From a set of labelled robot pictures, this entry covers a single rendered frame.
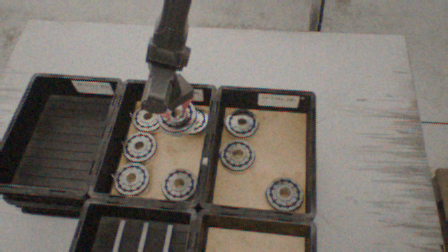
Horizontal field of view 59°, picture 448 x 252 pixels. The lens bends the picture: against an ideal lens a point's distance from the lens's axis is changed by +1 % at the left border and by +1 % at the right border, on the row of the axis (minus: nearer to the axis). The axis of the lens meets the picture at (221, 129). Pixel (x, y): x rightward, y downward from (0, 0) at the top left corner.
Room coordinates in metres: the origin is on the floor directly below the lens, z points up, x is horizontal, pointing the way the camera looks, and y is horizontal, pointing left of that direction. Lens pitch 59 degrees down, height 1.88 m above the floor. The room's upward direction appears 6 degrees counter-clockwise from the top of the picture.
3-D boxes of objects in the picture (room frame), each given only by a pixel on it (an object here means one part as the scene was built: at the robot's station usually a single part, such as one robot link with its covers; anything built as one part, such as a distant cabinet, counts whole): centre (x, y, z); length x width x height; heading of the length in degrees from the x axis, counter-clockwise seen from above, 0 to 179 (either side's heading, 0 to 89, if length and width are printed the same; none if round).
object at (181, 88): (0.57, 0.12, 1.16); 0.10 x 0.07 x 0.07; 122
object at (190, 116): (0.57, 0.11, 1.04); 0.10 x 0.10 x 0.01
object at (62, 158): (0.64, 0.48, 0.87); 0.40 x 0.30 x 0.11; 168
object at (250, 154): (0.53, -0.04, 0.86); 0.10 x 0.10 x 0.01
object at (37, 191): (0.64, 0.48, 0.92); 0.40 x 0.30 x 0.02; 168
